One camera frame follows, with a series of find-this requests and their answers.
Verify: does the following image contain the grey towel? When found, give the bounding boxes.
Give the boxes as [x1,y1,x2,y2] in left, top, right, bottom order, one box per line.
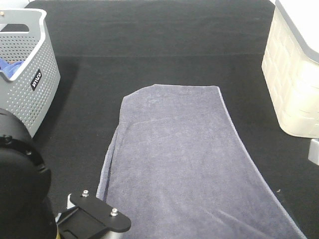
[97,85,304,239]

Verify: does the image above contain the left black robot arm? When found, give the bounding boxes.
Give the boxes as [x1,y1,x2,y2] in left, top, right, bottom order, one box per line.
[0,109,57,239]

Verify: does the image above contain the black table mat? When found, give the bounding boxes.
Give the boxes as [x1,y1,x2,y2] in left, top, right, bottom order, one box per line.
[24,0,319,239]

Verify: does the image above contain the white plastic basket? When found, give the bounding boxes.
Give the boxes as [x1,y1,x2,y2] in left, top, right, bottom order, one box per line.
[262,0,319,138]

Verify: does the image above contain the grey perforated laundry basket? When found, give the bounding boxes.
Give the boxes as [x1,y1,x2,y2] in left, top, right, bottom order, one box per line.
[0,8,60,136]

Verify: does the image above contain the blue cloth in basket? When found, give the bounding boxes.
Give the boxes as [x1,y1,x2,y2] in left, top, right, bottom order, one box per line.
[0,58,24,78]

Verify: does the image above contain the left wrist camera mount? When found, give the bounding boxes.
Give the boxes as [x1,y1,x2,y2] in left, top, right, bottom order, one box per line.
[57,190,132,239]

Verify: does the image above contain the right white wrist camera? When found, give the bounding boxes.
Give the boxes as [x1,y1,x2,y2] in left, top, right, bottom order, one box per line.
[308,139,319,165]

